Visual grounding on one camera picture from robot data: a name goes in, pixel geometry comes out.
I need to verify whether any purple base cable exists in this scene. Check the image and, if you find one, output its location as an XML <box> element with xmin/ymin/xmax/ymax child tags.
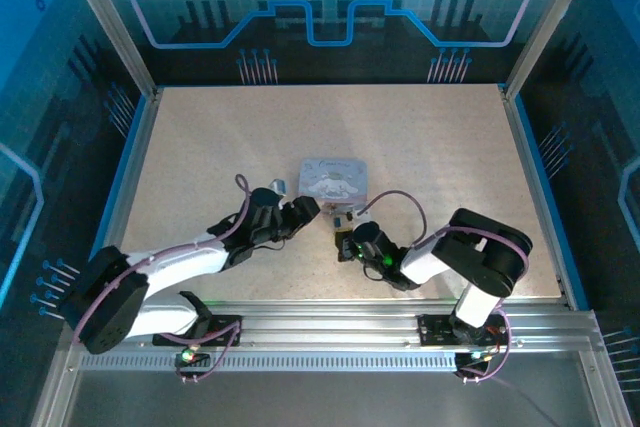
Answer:
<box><xmin>173</xmin><ymin>321</ymin><xmax>245</xmax><ymax>384</ymax></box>
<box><xmin>457</xmin><ymin>309</ymin><xmax>514</xmax><ymax>384</ymax></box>

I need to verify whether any aluminium front mounting rail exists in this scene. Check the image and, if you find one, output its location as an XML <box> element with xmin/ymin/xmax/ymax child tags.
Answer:
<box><xmin>119</xmin><ymin>299</ymin><xmax>606</xmax><ymax>351</ymax></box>

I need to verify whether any small controller board with LEDs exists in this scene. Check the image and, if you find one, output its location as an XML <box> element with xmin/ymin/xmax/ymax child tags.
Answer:
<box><xmin>175</xmin><ymin>345</ymin><xmax>211</xmax><ymax>367</ymax></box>
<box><xmin>454</xmin><ymin>349</ymin><xmax>494</xmax><ymax>371</ymax></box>

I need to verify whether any slotted aluminium cable duct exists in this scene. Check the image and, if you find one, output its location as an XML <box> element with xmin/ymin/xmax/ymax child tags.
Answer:
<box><xmin>79</xmin><ymin>349</ymin><xmax>459</xmax><ymax>374</ymax></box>

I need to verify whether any grey metal base plate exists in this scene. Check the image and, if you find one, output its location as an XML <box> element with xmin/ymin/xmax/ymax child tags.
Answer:
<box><xmin>64</xmin><ymin>354</ymin><xmax>601</xmax><ymax>427</ymax></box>

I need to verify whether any pastel cartoon tin box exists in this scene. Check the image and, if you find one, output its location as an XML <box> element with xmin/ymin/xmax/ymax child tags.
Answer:
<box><xmin>295</xmin><ymin>156</ymin><xmax>372</xmax><ymax>216</ymax></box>

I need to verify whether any aluminium frame post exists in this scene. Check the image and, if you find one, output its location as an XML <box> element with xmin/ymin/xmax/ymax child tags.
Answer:
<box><xmin>55</xmin><ymin>0</ymin><xmax>164</xmax><ymax>98</ymax></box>
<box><xmin>502</xmin><ymin>0</ymin><xmax>604</xmax><ymax>98</ymax></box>

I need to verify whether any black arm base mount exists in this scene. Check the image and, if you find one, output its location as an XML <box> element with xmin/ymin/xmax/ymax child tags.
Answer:
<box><xmin>417</xmin><ymin>314</ymin><xmax>507</xmax><ymax>348</ymax></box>
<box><xmin>152</xmin><ymin>314</ymin><xmax>245</xmax><ymax>348</ymax></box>

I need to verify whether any aluminium table side rail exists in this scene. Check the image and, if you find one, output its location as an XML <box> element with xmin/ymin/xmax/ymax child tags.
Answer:
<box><xmin>29</xmin><ymin>89</ymin><xmax>164</xmax><ymax>427</ymax></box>
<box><xmin>499</xmin><ymin>84</ymin><xmax>576</xmax><ymax>308</ymax></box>

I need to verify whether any blue table edge trim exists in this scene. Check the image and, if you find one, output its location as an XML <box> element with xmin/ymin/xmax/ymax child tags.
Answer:
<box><xmin>514</xmin><ymin>94</ymin><xmax>591</xmax><ymax>311</ymax></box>

